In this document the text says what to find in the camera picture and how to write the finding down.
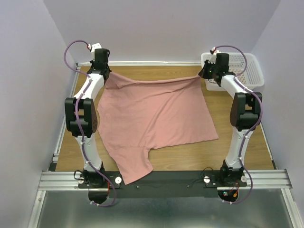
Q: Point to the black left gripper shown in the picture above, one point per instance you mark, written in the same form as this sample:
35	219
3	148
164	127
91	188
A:
91	62

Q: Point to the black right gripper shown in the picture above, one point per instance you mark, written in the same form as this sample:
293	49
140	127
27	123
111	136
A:
202	73

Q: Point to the pink printed t shirt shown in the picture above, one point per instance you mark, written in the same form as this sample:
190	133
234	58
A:
138	116

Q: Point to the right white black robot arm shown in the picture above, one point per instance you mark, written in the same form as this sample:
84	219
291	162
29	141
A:
245	113

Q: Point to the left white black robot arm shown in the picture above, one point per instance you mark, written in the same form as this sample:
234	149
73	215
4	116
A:
81	117

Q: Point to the white plastic basket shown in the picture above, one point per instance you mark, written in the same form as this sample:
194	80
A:
251	78

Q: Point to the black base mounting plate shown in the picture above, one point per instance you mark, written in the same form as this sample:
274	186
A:
108	186

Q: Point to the front aluminium frame rail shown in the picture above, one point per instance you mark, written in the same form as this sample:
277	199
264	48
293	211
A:
262	179

